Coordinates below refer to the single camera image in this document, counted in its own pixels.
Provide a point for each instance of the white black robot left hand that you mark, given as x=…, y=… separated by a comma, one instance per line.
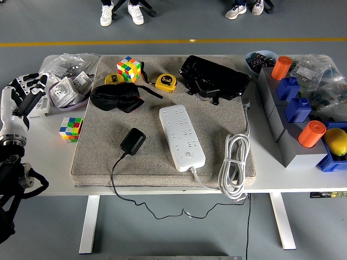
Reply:
x=11, y=108

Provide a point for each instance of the black plug adapter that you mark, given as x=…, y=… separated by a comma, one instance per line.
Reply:
x=132, y=140

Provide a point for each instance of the white power strip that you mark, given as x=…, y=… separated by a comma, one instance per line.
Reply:
x=180, y=135

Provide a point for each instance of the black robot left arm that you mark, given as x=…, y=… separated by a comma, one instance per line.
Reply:
x=13, y=176

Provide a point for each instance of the white circuit breaker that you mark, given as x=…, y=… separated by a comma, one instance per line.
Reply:
x=42, y=107

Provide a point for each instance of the purple basket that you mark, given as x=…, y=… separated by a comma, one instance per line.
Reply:
x=67, y=109

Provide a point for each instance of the colourful puzzle cube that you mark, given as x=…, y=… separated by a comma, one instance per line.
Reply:
x=70, y=130
x=128, y=69

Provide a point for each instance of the clear bag of screws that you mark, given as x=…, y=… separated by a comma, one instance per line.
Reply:
x=65, y=65

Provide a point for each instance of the grey-brown mat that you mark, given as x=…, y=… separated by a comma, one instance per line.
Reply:
x=103, y=151

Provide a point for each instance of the black cloth pouch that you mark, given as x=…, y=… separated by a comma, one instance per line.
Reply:
x=114, y=97

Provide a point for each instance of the yellow tape measure metal clip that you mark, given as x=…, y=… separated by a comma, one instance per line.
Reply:
x=113, y=79

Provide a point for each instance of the white sneaker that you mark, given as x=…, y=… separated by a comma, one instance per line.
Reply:
x=135, y=13
x=106, y=15

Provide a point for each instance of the white table leg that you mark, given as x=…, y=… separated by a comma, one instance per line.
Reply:
x=89, y=224
x=283, y=222

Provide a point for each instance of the yellow tape measure black label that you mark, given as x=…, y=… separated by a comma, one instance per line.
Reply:
x=166, y=82

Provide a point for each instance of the black office chair base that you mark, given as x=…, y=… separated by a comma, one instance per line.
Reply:
x=147, y=8

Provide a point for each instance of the glossy black plastic tray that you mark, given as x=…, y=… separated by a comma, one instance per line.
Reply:
x=214, y=75

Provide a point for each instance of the light blue bowl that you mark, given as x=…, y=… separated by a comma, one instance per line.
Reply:
x=250, y=69

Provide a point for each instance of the grey sneaker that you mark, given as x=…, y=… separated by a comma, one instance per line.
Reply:
x=257, y=6
x=235, y=11

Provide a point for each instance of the orange cylinder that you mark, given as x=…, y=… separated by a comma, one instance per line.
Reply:
x=280, y=67
x=310, y=135

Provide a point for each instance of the blue block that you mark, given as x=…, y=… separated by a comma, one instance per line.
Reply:
x=287, y=89
x=298, y=111

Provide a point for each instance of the grey stepped box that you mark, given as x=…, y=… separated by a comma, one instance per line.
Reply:
x=298, y=157

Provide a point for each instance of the clear bags of parts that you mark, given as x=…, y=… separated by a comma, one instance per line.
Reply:
x=325, y=81

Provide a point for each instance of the blue storage bin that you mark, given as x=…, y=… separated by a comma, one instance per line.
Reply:
x=329, y=163

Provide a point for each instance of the yellow lemon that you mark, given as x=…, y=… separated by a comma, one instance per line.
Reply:
x=336, y=140

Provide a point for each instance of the black label strip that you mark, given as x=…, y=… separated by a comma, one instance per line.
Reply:
x=328, y=194

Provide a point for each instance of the white wall socket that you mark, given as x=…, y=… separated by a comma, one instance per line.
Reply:
x=82, y=81
x=63, y=92

